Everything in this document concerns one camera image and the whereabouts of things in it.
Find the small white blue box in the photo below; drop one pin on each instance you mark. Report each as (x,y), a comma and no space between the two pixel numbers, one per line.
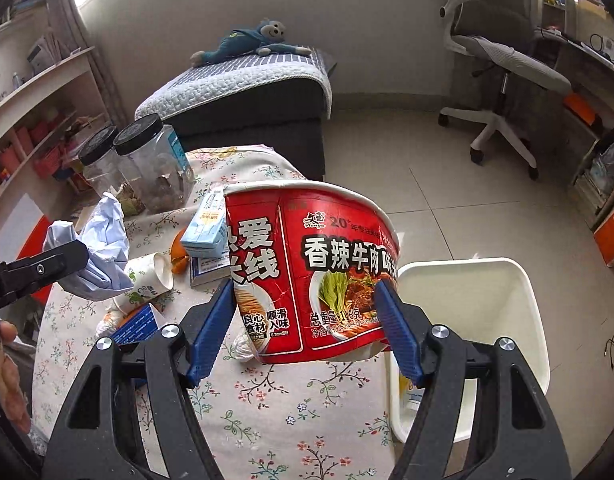
(209,270)

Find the grey white quilted cover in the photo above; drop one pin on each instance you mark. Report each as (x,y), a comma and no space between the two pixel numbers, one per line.
(237,80)

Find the white plastic trash bin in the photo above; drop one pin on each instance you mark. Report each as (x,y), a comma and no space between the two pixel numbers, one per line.
(467,300)

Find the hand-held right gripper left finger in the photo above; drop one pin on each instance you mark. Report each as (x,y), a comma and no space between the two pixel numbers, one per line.
(209,335)

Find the floral tablecloth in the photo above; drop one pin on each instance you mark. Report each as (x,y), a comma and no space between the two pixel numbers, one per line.
(267,410)

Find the red storage basket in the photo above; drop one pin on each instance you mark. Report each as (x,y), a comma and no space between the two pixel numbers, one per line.
(49,162)

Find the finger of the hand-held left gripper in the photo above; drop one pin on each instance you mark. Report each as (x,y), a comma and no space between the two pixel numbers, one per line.
(42,267)

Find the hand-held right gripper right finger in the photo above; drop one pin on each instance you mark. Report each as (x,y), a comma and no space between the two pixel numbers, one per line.
(394,325)

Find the blue white packet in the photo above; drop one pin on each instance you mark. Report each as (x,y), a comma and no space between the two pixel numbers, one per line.
(137,322)

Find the clear jar with black lid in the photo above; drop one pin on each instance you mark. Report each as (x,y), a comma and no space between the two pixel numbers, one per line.
(99,170)

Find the light blue drink carton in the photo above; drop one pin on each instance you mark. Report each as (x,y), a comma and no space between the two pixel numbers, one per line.
(204,225)

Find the dark grey ottoman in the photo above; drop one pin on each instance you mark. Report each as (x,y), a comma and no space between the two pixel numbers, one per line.
(257,110)

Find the grey curtain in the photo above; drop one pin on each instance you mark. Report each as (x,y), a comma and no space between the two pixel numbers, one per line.
(87,45)

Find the clear jar with blue label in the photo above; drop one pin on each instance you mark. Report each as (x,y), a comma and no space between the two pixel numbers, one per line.
(157,175)

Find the white crumpled tissue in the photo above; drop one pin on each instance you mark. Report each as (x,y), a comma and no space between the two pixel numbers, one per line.
(108,322)
(244,350)

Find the white green paper cup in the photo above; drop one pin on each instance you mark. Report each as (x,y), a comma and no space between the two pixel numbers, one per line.
(142,280)

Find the person's left hand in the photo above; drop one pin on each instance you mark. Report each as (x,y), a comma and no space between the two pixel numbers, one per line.
(7,385)

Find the orange flat box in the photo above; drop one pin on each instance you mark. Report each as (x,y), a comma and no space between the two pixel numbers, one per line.
(579,107)

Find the wooden desk with hutch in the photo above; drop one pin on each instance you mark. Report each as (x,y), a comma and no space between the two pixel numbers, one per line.
(587,75)

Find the white paper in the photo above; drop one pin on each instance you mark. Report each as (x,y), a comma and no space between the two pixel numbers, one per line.
(107,250)

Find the blue monkey plush toy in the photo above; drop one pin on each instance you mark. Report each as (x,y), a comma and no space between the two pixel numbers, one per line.
(252,42)

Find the grey plastic bag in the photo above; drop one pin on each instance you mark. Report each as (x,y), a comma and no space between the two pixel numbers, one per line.
(609,170)

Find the white yellow packet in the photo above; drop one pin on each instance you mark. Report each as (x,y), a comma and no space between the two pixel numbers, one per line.
(412,395)

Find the grey white office chair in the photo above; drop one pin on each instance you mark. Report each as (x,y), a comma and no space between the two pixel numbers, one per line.
(507,60)

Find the white shelf unit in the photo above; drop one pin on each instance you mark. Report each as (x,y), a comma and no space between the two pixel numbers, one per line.
(42,110)

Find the red instant noodle bowl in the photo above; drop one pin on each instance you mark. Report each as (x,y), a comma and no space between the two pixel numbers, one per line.
(297,240)

